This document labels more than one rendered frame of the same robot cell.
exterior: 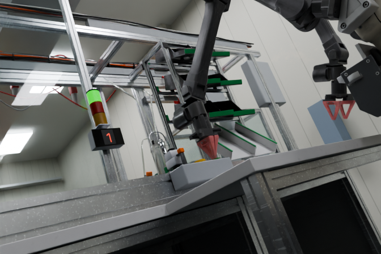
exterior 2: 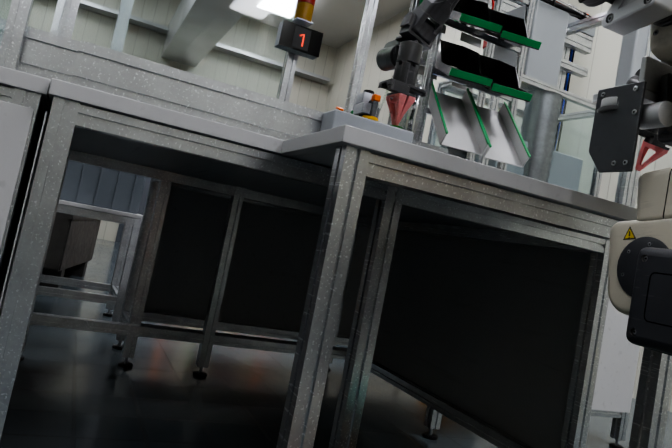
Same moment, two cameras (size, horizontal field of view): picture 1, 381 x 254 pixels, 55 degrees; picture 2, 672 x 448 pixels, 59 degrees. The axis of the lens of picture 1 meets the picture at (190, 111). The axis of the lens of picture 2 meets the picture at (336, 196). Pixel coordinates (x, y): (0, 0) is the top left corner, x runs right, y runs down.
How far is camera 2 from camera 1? 0.47 m
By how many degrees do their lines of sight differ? 25
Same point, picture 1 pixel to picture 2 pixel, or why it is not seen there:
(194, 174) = not seen: hidden behind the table
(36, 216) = (143, 81)
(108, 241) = (196, 141)
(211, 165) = (377, 129)
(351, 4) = not seen: outside the picture
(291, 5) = not seen: outside the picture
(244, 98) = not seen: hidden behind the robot
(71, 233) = (159, 113)
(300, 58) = not seen: outside the picture
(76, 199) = (194, 86)
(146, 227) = (247, 152)
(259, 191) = (341, 166)
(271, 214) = (337, 195)
